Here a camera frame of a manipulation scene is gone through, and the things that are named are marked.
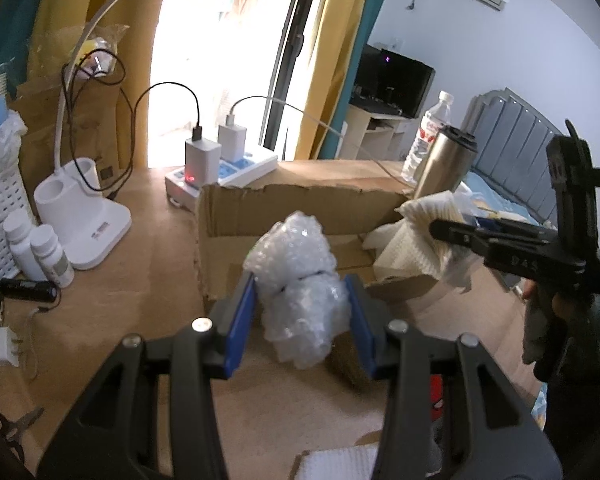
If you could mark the white desk lamp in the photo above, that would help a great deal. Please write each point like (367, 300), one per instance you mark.
(71, 200)

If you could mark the white paper towel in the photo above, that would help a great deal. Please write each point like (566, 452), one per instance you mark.
(406, 249)
(354, 463)

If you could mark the brown plush toy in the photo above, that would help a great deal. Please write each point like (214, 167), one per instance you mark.
(343, 362)

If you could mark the white pill bottle left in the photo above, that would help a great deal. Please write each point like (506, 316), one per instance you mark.
(17, 228)

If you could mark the small white plug adapter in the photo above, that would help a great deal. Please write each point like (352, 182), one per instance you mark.
(9, 347)

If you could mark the white power strip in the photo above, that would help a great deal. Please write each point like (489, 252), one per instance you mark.
(256, 163)

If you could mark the black monitor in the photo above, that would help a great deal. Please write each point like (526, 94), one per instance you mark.
(390, 83)

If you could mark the grey bed headboard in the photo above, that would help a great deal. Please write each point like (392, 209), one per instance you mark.
(512, 137)

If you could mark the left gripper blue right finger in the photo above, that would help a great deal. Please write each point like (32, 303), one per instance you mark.
(362, 324)

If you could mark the red spiderman plush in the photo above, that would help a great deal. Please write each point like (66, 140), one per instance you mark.
(436, 397)

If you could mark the yellow plush in bag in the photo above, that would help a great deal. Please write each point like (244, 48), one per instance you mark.
(96, 56)

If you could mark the bubble wrap bundle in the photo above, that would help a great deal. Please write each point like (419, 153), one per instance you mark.
(305, 304)

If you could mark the clear plastic water bottle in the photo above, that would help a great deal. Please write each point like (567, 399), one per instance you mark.
(432, 121)

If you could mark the white pill bottle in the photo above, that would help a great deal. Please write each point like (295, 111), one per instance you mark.
(51, 256)
(17, 228)

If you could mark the white charger with black cable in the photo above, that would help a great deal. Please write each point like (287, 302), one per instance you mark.
(202, 156)

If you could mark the steel thermos tumbler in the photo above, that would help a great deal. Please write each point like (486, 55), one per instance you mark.
(447, 162)

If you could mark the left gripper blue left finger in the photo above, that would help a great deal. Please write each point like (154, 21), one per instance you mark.
(240, 313)

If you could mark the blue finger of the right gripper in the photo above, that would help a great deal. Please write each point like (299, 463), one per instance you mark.
(511, 229)
(461, 234)

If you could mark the person's right hand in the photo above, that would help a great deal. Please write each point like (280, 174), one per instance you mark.
(561, 335)

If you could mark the brown cardboard box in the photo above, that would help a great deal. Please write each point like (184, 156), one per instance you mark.
(231, 220)

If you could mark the white pill bottle right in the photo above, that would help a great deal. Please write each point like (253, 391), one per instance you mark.
(51, 256)

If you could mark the beige tv cabinet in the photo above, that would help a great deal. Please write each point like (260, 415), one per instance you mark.
(368, 135)

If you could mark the white plastic basket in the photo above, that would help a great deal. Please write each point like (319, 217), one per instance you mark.
(13, 196)

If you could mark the black flashlight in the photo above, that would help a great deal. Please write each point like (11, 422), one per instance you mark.
(44, 292)

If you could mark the black scissors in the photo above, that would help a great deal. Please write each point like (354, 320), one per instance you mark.
(12, 432)

